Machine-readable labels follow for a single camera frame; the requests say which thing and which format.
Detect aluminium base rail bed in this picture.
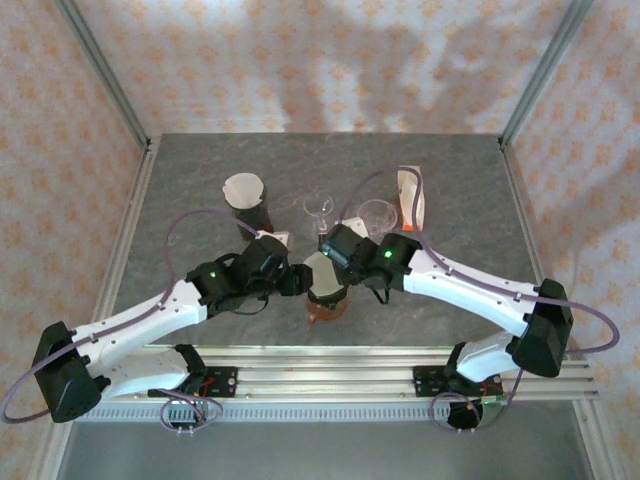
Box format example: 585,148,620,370
54,343,601,402

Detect aluminium frame post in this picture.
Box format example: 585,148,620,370
53,0,152,147
499,0,594,146

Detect clear glass dripper brown handle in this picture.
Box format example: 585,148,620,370
302,194,335,239

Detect orange patterned white curtain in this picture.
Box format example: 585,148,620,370
0,0,640,480

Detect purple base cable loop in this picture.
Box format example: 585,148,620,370
159,391,232,435
429,392,511,434

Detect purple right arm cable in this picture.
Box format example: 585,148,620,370
341,166,621,406

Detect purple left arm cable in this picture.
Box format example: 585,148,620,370
1,209,275,425

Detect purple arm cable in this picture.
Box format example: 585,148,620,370
341,166,621,406
1,209,275,425

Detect orange white filter pack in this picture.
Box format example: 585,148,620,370
396,163,429,233

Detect white paper coffee filter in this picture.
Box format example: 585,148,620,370
309,252,347,297
222,172,266,210

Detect orange transparent coffee dripper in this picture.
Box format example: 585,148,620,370
305,249,355,325

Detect white slotted cable duct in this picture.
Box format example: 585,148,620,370
79,402,454,424

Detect clear plastic coffee dripper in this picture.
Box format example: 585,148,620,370
357,199,400,236

